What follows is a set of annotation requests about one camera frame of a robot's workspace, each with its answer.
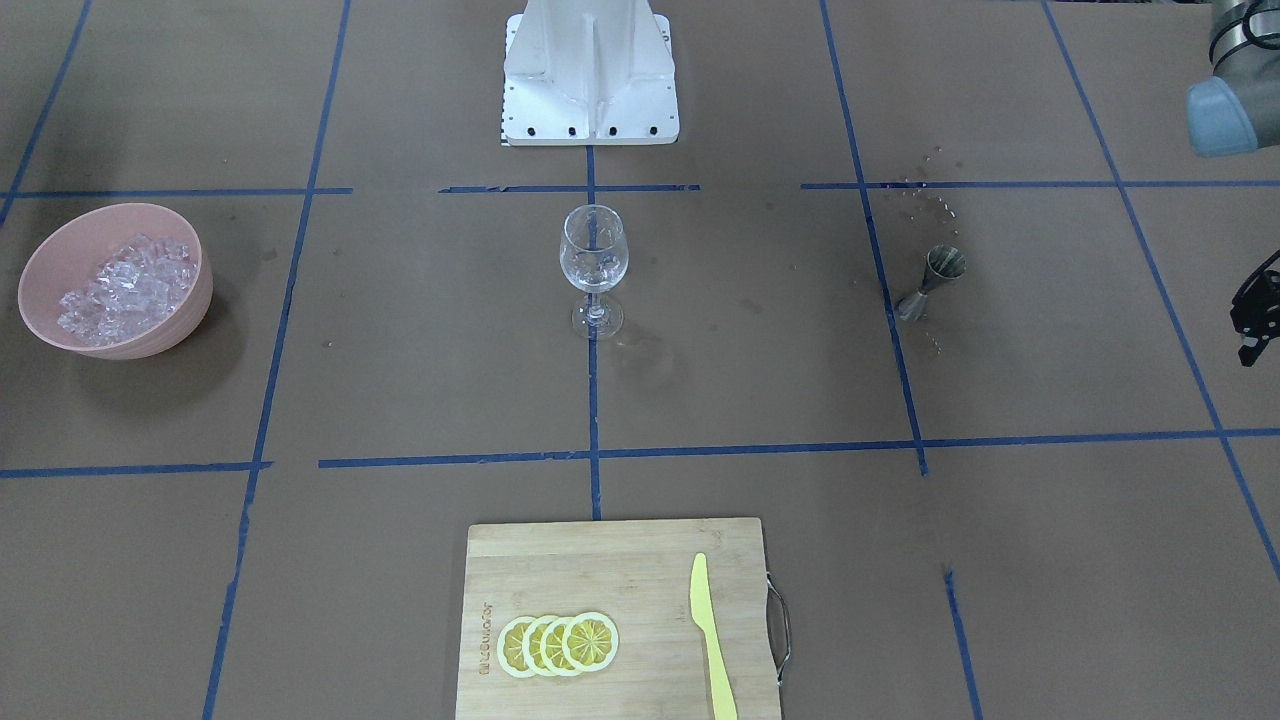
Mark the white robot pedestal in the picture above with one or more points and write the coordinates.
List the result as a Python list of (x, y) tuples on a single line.
[(579, 73)]

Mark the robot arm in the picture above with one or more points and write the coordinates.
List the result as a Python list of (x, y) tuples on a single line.
[(1235, 111)]

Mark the yellow plastic knife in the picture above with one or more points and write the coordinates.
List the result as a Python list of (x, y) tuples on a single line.
[(722, 701)]

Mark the wooden cutting board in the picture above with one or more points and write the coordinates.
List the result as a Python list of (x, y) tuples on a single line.
[(638, 573)]

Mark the pink bowl of ice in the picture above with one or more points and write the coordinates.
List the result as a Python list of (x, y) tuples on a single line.
[(126, 281)]

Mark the clear wine glass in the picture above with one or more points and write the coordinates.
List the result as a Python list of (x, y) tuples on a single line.
[(593, 255)]

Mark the steel double jigger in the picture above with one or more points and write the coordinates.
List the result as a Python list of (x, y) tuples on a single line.
[(943, 264)]

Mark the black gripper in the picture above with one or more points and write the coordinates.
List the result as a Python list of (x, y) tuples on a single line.
[(1258, 312)]

